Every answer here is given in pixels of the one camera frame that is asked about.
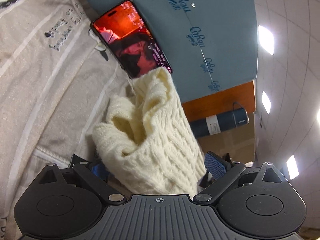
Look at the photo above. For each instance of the dark blue vacuum bottle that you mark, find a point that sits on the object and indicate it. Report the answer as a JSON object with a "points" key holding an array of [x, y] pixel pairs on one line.
{"points": [[216, 124]]}

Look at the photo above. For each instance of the light blue foam board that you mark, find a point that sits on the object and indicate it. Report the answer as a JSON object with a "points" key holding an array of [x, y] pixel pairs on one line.
{"points": [[211, 45]]}

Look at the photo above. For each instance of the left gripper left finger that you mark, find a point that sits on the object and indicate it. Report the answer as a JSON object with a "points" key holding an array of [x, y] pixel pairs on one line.
{"points": [[93, 177]]}

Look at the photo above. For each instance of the brown cardboard panel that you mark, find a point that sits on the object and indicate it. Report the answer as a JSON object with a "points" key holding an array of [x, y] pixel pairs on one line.
{"points": [[238, 142]]}

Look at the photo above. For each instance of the smartphone with red screen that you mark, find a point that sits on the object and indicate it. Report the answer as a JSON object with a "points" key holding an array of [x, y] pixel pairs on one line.
{"points": [[125, 33]]}

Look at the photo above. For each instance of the grey storage bag with zipper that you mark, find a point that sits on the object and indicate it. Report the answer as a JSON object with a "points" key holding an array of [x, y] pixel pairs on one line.
{"points": [[56, 81]]}

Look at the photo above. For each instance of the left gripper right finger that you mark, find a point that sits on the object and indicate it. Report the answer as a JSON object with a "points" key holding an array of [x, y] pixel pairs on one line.
{"points": [[225, 175]]}

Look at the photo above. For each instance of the cream knitted sweater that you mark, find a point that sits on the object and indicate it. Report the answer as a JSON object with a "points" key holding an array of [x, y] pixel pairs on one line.
{"points": [[146, 141]]}

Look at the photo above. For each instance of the orange board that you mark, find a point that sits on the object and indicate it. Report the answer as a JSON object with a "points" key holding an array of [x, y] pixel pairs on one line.
{"points": [[221, 102]]}

